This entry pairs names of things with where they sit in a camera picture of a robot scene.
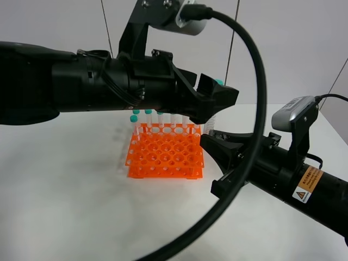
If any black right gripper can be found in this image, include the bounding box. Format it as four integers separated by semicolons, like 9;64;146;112
200;130;307;201

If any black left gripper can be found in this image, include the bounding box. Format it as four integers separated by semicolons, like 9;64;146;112
108;50;239;124

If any teal capped test tube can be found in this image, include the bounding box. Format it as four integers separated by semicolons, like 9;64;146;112
205;78;225;136

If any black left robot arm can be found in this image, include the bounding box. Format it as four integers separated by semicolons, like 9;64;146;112
1;42;239;126

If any row tube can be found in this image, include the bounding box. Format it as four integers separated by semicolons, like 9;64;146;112
132;109;142;133
170;114;177;129
182;115;189;129
145;109;152;133
157;112;164;128

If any orange test tube rack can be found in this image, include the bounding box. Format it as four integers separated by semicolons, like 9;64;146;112
125;123;204;179

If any front left rack tube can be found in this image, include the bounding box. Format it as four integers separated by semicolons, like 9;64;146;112
130;115;140;141

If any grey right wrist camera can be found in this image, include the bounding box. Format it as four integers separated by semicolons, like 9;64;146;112
271;96;315;132

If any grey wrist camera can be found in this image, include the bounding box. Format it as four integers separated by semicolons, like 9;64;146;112
271;96;315;132
163;0;207;36

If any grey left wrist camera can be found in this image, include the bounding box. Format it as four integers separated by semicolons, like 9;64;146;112
163;0;207;36

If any black left camera cable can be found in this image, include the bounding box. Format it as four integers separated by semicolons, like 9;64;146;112
135;4;269;261

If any black camera cable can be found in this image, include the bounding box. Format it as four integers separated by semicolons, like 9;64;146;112
135;4;269;261
314;94;348;103

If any black right camera cable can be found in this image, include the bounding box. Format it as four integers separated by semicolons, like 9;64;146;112
314;94;348;103

